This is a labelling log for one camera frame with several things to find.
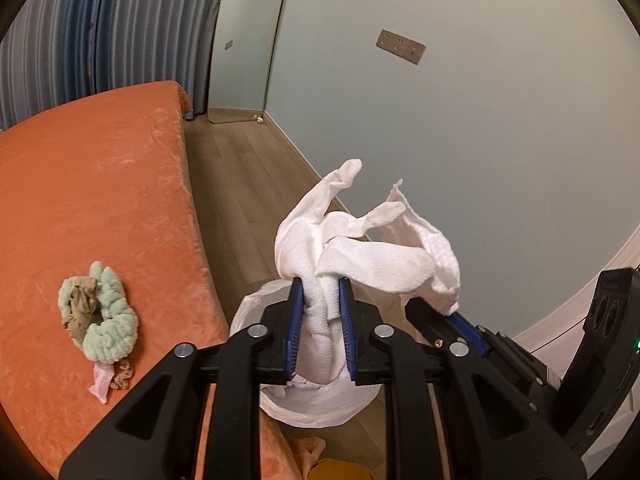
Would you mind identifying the yellow object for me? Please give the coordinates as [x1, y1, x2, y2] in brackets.
[307, 457, 381, 480]

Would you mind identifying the orange velvet bed cover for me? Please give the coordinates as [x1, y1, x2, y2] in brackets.
[0, 80, 301, 480]

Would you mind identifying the brown stocking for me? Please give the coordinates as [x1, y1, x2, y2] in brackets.
[62, 276, 101, 346]

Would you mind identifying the green scrunchie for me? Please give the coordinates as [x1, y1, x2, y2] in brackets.
[58, 262, 140, 362]

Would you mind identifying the small pink cloth scrap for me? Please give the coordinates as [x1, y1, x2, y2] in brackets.
[89, 362, 117, 403]

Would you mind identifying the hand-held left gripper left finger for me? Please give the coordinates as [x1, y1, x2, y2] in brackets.
[59, 277, 306, 480]

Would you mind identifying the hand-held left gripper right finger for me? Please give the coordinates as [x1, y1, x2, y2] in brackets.
[339, 277, 586, 480]

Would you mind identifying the brown wall outlet panel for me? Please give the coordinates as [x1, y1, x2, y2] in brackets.
[376, 29, 427, 65]

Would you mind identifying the grey curtain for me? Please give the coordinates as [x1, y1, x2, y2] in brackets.
[0, 0, 226, 131]

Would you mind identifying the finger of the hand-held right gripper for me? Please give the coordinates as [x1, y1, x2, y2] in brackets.
[404, 297, 551, 391]

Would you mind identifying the white sock bundle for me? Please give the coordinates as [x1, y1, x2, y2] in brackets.
[275, 158, 433, 386]

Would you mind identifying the trash bin with white bag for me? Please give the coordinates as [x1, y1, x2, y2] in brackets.
[229, 280, 401, 428]

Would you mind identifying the gold framed standing mirror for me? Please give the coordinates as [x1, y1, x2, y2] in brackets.
[206, 0, 290, 125]

